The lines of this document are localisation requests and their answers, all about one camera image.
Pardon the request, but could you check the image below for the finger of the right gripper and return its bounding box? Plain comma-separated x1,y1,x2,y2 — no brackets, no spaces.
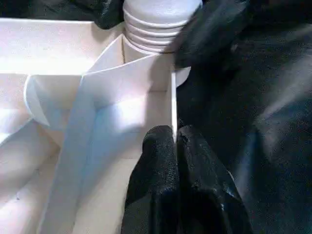
172,0,254,70
90,0,126,30

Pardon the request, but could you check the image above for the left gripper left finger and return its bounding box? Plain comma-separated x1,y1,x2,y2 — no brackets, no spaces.
119,126,182,234

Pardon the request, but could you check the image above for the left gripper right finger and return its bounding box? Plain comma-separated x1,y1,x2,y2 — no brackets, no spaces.
177,124,254,234

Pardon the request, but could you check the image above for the white plastic table leg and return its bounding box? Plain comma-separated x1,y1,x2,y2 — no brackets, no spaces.
122,0,203,54

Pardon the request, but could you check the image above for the white plastic table top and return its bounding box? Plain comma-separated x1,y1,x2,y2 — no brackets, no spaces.
0,17,193,234

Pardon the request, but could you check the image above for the black plastic mat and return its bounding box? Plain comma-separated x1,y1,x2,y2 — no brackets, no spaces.
0,0,312,234

